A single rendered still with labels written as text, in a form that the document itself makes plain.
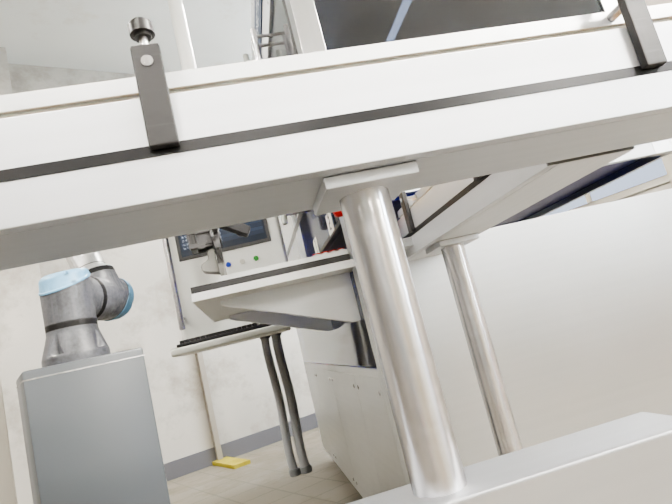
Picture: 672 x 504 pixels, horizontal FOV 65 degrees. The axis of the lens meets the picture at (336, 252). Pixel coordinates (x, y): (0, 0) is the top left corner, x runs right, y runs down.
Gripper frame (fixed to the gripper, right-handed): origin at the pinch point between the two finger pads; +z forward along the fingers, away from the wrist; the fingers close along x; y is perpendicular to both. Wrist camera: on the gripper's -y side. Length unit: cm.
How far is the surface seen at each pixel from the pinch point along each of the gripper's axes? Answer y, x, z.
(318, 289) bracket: -22.4, 2.6, 8.7
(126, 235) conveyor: 7, 86, 7
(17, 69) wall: 122, -257, -230
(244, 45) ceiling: -52, -272, -233
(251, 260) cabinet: -10, -88, -19
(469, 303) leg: -47, 34, 22
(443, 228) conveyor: -42, 45, 7
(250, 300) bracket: -4.8, 2.6, 7.4
